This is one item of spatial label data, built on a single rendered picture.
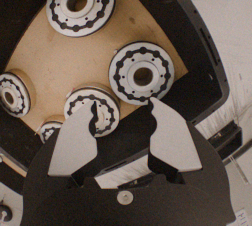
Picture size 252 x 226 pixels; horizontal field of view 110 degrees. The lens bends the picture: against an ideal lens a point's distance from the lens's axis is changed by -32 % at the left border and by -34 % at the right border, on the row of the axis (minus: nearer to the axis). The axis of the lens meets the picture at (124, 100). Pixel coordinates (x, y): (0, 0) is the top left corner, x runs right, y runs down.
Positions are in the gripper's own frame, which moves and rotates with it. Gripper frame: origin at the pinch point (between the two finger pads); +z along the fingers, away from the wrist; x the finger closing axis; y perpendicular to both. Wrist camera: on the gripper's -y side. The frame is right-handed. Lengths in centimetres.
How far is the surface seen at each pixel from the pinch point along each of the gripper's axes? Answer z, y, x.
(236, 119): 94, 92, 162
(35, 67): 10.9, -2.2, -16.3
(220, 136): 40, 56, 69
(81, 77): 10.9, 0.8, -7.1
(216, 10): 23.8, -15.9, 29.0
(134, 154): 0.9, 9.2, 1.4
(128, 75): 7.2, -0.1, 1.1
